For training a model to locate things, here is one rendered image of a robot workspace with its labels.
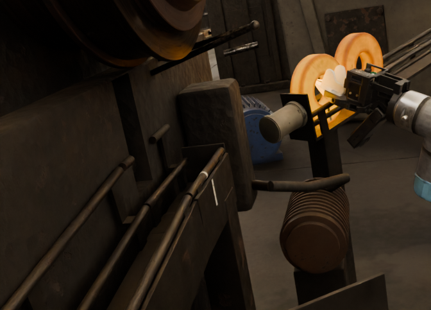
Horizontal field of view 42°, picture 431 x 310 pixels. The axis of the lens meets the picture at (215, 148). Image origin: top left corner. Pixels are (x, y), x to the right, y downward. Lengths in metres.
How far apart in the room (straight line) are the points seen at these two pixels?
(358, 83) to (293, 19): 2.39
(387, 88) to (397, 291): 0.83
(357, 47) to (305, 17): 2.13
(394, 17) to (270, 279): 1.90
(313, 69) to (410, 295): 0.84
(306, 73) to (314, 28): 2.26
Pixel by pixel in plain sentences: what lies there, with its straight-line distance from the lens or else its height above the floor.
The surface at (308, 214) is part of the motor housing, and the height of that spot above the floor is 0.53.
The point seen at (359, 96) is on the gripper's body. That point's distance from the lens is 1.16.
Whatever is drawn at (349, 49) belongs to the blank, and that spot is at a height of 0.77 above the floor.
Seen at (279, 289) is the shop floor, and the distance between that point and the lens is 1.88.
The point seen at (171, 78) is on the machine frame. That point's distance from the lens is 1.00.
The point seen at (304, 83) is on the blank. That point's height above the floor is 0.73.
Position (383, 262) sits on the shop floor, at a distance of 1.97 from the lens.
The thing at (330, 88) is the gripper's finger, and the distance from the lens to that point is 1.22.
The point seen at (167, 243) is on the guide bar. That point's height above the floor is 0.70.
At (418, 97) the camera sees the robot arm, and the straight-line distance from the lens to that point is 1.12.
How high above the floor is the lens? 0.97
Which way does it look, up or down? 16 degrees down
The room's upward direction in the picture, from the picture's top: 11 degrees counter-clockwise
